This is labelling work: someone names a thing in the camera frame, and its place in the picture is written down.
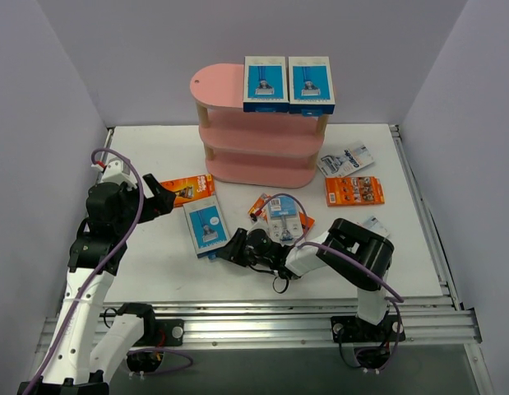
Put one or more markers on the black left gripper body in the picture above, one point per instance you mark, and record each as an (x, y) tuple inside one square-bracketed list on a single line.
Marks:
[(143, 202)]

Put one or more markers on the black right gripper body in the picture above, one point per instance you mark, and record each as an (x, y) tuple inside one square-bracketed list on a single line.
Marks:
[(242, 248)]

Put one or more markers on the blue Harry's box front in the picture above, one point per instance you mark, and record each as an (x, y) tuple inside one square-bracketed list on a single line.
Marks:
[(265, 84)]

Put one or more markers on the blue Harry's razor box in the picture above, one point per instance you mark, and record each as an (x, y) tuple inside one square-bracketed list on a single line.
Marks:
[(311, 90)]

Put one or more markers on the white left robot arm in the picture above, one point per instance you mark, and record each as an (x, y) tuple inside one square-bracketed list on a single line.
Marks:
[(74, 363)]

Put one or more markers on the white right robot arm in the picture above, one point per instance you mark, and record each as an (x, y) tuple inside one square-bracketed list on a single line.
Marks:
[(360, 256)]

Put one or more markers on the pink three-tier shelf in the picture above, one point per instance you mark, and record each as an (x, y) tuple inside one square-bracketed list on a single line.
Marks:
[(265, 149)]

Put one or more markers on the orange Gillette Fusion box left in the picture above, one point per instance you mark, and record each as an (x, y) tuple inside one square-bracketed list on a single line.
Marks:
[(191, 188)]

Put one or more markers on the clear blister razor pack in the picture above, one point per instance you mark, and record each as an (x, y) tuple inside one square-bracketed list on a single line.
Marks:
[(283, 220)]

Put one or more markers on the orange Gillette box centre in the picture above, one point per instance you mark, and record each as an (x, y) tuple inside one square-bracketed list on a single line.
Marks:
[(258, 212)]

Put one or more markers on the white Gillette pack lower right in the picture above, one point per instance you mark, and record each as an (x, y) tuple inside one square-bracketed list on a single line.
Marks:
[(374, 225)]

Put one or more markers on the white gillette pack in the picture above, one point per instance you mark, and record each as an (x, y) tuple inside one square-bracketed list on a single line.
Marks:
[(374, 225), (346, 161)]

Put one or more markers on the white Gillette pack upper right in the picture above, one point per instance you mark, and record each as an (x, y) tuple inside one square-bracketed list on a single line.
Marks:
[(346, 161)]

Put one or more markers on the orange razor cartridge box right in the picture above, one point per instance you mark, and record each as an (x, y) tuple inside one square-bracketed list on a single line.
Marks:
[(353, 191)]

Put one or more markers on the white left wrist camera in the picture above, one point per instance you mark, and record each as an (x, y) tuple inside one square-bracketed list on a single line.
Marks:
[(116, 171)]

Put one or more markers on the aluminium front rail frame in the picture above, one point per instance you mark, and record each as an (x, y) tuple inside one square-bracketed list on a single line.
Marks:
[(227, 306)]

